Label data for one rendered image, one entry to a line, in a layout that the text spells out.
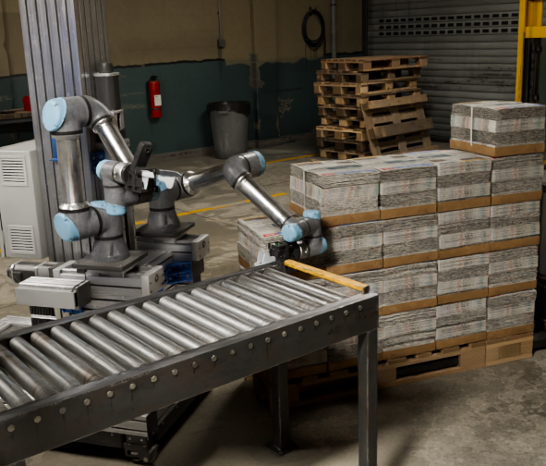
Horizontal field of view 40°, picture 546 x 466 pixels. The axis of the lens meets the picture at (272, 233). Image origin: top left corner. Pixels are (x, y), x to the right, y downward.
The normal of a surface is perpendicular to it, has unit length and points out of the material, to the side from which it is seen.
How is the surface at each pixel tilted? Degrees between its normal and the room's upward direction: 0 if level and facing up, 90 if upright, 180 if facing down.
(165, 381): 90
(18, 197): 90
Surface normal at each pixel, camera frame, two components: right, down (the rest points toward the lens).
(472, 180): 0.34, 0.23
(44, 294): -0.29, 0.25
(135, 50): 0.62, 0.18
